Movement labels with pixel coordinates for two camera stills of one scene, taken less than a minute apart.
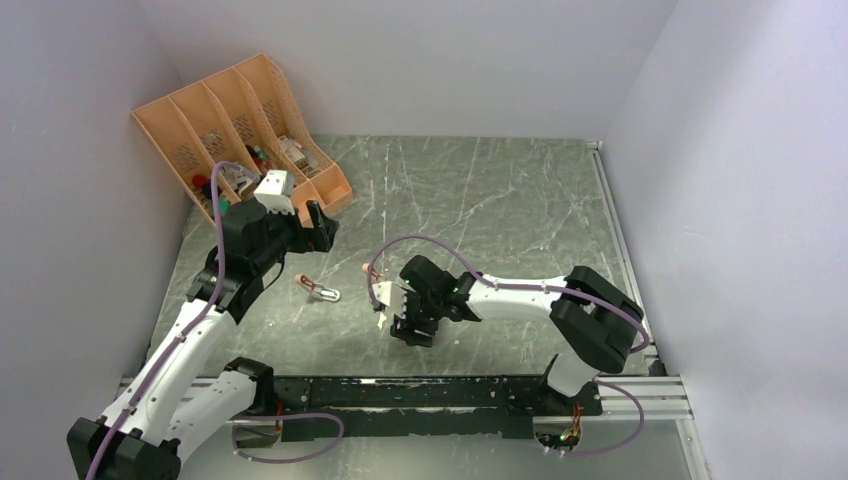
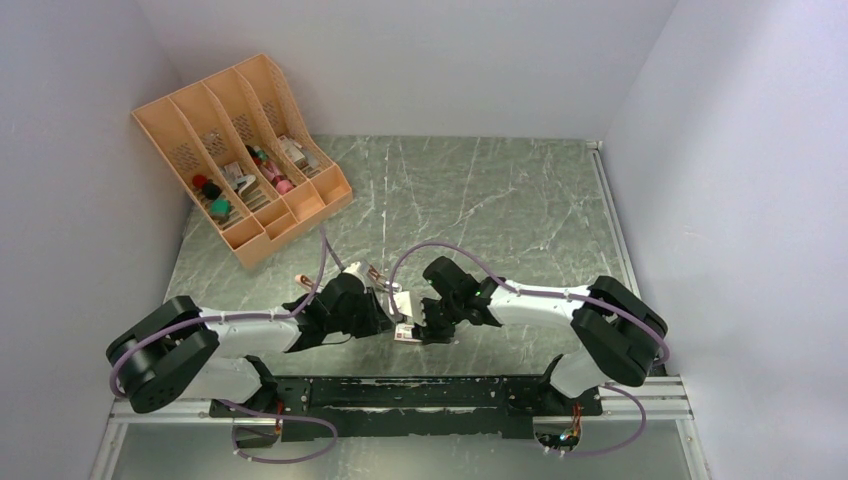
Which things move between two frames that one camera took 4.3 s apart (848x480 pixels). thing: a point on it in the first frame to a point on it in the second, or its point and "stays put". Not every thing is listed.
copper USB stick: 375,274 stays put
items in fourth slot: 299,156 stays put
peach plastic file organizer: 246,115 stays put
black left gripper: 318,237 to 376,317
